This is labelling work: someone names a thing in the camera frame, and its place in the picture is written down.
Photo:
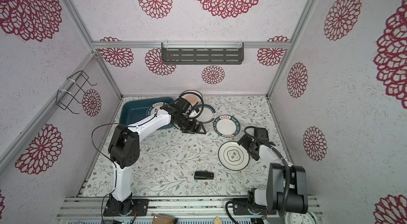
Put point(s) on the orange sunburst plate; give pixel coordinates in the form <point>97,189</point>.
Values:
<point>192,96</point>

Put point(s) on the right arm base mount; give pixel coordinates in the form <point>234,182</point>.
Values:
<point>241,207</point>

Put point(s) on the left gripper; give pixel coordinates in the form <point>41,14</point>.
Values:
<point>193,129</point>

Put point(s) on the teal plastic bin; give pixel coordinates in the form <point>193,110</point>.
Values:
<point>134,111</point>

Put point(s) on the white analog clock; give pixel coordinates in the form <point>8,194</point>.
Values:
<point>300,218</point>

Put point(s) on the brown box front edge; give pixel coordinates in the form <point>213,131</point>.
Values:
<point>159,219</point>

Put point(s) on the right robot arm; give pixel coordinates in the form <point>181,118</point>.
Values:
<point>286,189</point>

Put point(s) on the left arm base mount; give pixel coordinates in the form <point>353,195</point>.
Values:
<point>129,207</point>

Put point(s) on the green rim plate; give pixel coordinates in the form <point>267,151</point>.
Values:
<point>226,126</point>
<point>154,108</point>
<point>204,113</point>

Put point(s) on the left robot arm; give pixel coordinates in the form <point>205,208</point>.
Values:
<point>124,148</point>

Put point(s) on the grey wall shelf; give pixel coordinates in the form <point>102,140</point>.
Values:
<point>202,54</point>

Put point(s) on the black wire wall rack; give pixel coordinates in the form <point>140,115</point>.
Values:
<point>65,97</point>

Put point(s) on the black small device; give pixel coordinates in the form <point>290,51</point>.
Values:
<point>203,175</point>

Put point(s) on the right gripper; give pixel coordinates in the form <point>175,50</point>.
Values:
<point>246,143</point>

